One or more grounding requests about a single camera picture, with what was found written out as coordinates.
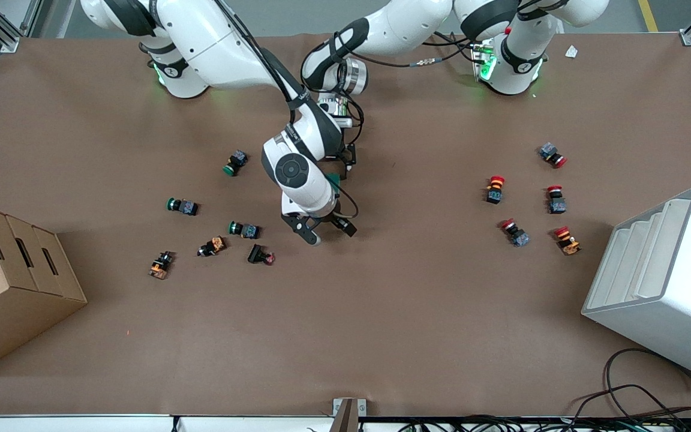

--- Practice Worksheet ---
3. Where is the black pushbutton orange body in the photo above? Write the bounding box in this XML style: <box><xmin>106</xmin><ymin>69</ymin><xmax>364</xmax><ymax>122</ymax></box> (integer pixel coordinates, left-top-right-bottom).
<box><xmin>197</xmin><ymin>236</ymin><xmax>227</xmax><ymax>258</ymax></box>
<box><xmin>148</xmin><ymin>251</ymin><xmax>175</xmax><ymax>280</ymax></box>

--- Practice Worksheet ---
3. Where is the red pushbutton yellow striped collar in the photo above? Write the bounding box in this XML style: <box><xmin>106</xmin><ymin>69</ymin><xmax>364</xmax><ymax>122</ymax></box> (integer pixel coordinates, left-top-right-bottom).
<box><xmin>485</xmin><ymin>175</ymin><xmax>506</xmax><ymax>205</ymax></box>

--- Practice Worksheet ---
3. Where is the red pushbutton blue-grey body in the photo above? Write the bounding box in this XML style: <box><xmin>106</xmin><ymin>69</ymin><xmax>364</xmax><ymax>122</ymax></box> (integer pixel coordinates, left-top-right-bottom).
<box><xmin>546</xmin><ymin>185</ymin><xmax>567</xmax><ymax>215</ymax></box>
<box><xmin>539</xmin><ymin>142</ymin><xmax>568</xmax><ymax>169</ymax></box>
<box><xmin>500</xmin><ymin>218</ymin><xmax>531</xmax><ymax>248</ymax></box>

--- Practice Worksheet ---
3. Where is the red pushbutton orange body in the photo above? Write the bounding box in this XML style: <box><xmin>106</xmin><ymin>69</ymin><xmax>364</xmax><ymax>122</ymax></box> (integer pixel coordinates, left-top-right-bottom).
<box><xmin>554</xmin><ymin>226</ymin><xmax>582</xmax><ymax>256</ymax></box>

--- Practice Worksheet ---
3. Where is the brown cardboard box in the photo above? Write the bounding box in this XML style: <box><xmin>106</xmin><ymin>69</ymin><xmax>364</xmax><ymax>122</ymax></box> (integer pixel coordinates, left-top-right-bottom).
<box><xmin>0</xmin><ymin>200</ymin><xmax>88</xmax><ymax>377</ymax></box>

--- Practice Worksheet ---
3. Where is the white divided storage bin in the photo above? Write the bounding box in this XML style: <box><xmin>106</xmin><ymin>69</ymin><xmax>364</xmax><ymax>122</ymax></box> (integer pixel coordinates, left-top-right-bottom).
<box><xmin>581</xmin><ymin>185</ymin><xmax>691</xmax><ymax>386</ymax></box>

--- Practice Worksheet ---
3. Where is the black switch red knob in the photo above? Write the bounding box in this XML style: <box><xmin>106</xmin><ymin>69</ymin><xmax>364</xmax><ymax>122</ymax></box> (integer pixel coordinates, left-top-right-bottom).
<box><xmin>247</xmin><ymin>244</ymin><xmax>276</xmax><ymax>266</ymax></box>

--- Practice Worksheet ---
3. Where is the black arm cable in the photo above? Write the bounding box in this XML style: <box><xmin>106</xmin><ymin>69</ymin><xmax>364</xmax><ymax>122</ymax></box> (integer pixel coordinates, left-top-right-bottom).
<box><xmin>214</xmin><ymin>0</ymin><xmax>313</xmax><ymax>121</ymax></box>

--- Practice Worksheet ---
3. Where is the black cable metal connector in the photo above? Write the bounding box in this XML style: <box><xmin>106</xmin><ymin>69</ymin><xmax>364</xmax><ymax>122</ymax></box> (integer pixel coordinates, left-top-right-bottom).
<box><xmin>351</xmin><ymin>36</ymin><xmax>490</xmax><ymax>70</ymax></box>

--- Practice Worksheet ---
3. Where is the metal table bracket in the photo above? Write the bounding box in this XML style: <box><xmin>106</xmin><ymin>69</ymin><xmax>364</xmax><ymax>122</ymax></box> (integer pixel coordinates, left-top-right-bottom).
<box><xmin>332</xmin><ymin>397</ymin><xmax>368</xmax><ymax>432</ymax></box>

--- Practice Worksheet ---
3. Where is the black looped cable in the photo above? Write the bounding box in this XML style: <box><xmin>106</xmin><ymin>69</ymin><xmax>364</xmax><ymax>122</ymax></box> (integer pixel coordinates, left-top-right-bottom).
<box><xmin>605</xmin><ymin>348</ymin><xmax>691</xmax><ymax>421</ymax></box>

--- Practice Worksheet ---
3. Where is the white edge rail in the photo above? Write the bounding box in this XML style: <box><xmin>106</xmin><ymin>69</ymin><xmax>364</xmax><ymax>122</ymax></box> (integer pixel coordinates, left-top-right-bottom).
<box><xmin>0</xmin><ymin>414</ymin><xmax>334</xmax><ymax>432</ymax></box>

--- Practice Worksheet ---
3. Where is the black floor cable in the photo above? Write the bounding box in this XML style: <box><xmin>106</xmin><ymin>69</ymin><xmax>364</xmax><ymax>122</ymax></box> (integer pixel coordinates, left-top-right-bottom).
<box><xmin>570</xmin><ymin>384</ymin><xmax>691</xmax><ymax>422</ymax></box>

